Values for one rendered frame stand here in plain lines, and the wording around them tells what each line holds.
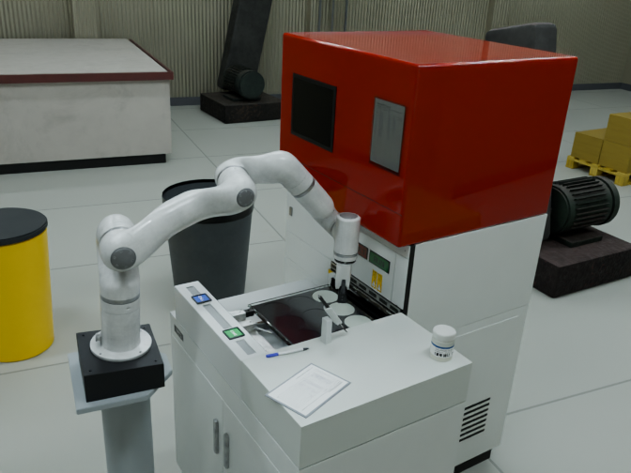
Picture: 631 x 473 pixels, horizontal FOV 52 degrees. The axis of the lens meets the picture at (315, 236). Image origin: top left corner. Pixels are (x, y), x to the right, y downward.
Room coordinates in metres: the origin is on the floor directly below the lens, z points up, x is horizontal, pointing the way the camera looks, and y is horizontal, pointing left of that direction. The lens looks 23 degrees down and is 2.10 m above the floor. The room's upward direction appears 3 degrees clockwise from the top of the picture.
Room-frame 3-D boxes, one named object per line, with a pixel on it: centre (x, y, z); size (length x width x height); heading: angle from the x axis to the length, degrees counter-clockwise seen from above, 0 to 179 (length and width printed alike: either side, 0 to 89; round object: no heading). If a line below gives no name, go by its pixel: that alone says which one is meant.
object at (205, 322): (1.91, 0.32, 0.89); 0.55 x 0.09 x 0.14; 34
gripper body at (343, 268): (2.06, -0.11, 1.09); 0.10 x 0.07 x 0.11; 178
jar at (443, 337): (1.74, -0.41, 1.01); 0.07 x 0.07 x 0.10
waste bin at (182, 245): (3.80, 0.68, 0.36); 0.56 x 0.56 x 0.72
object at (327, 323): (1.80, -0.07, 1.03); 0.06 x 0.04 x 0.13; 124
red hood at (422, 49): (2.52, -0.36, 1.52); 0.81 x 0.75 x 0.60; 34
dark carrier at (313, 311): (2.06, -0.02, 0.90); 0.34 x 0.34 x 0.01; 34
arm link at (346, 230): (2.07, -0.11, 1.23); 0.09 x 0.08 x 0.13; 26
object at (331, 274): (2.19, -0.19, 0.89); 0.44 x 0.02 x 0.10; 34
